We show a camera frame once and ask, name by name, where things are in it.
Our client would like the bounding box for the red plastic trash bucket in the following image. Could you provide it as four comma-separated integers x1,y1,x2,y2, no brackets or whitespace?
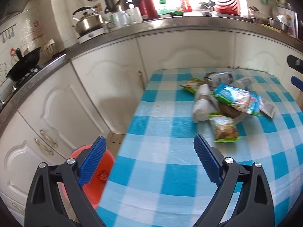
83,150,115,210

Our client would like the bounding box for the brown round paper trash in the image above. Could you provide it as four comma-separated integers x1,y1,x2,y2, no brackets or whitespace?
218,102,241,118

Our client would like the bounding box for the green snack bag front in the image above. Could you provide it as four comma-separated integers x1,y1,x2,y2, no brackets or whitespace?
209,112,240,143

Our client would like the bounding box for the green snack bag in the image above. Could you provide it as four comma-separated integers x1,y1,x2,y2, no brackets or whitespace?
209,112,240,143
180,77,205,94

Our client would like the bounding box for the silver foil packet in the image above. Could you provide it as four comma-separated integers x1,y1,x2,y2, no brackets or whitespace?
259,98,276,118

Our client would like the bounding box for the steel bowl on counter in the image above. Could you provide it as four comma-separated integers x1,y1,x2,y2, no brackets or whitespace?
268,18,289,33

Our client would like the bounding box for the blue white snack bag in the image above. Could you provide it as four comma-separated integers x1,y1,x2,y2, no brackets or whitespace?
212,83,261,116

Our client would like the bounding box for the blue white checkered tablecloth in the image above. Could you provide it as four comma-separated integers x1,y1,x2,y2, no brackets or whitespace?
97,68,302,226

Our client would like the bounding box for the green snack bag rear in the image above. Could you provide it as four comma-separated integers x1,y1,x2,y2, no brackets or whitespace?
180,77,205,94

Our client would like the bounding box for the red plastic basket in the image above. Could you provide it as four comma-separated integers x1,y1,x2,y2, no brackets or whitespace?
215,0,238,15

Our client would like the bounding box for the white induction hotplate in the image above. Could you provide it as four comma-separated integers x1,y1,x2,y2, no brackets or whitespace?
77,28,106,44

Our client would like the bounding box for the black wok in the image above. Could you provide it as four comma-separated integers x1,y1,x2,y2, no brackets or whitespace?
6,47,41,82

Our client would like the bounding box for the red detergent bottle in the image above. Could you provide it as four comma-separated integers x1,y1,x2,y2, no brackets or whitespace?
180,0,193,12

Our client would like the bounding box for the stainless steel kettle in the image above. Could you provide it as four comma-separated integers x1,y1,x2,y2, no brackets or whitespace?
72,6,104,36

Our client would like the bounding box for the white mug right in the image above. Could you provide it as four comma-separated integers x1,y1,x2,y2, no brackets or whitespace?
126,7,143,25

